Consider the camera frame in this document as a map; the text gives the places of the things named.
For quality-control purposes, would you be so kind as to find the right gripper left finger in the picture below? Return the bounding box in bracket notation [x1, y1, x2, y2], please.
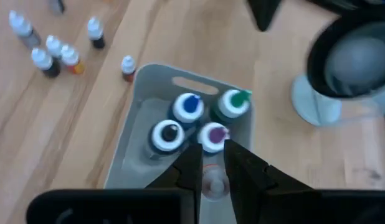
[26, 144, 203, 224]

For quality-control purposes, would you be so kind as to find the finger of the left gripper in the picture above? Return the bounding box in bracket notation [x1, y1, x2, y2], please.
[263, 0, 282, 32]
[247, 0, 265, 32]

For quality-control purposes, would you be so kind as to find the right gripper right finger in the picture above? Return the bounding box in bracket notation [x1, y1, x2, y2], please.
[224, 139, 385, 224]

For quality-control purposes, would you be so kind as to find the small yellow-label dropper bottle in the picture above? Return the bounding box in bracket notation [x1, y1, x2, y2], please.
[201, 163, 231, 200]

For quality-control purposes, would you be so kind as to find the black Chefmaster colour bottle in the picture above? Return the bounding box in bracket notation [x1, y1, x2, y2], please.
[147, 119, 187, 156]

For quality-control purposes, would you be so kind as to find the violet Chefmaster colour bottle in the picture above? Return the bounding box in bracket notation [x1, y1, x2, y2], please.
[197, 121, 232, 156]

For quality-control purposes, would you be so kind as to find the blue Chefmaster colour bottle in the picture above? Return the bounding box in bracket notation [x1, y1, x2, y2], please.
[170, 92, 206, 130]

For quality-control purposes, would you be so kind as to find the grey plastic bin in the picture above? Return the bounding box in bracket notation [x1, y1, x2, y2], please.
[103, 63, 254, 224]

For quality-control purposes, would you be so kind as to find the green Chefmaster colour bottle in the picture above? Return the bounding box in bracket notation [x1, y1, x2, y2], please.
[211, 88, 253, 124]

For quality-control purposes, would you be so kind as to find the small maroon dropper bottle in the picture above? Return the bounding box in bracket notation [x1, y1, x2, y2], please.
[121, 55, 137, 83]

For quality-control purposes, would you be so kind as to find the small dark white-label dropper bottle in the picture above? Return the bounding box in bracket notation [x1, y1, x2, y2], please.
[87, 17, 106, 50]

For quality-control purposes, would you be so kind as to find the small amber dropper bottle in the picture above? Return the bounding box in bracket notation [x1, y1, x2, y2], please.
[60, 44, 86, 75]

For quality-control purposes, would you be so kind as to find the small teal white-label dropper bottle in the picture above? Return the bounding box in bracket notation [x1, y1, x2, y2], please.
[31, 47, 62, 78]

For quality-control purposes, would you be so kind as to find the small red-label dropper bottle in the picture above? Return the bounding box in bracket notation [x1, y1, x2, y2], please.
[45, 34, 64, 58]

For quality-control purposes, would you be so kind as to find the small white-capped dropper bottle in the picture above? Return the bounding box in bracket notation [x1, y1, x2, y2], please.
[8, 9, 42, 49]

